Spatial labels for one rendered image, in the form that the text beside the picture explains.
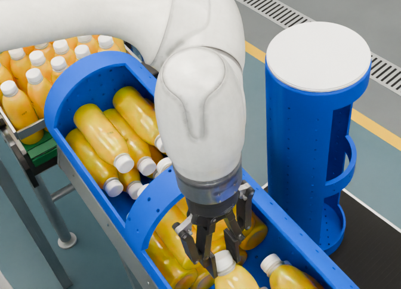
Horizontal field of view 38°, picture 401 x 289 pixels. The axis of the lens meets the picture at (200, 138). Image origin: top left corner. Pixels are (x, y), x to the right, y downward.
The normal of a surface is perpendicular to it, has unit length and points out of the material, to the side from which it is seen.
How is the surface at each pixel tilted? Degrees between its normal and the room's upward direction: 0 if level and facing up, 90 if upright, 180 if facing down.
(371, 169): 0
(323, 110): 90
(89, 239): 0
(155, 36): 55
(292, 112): 91
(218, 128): 83
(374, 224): 0
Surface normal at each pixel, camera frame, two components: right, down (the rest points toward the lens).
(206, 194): -0.04, 0.77
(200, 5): 0.22, -0.62
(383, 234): -0.10, -0.65
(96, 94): 0.56, 0.59
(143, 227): -0.71, -0.01
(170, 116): -0.58, 0.53
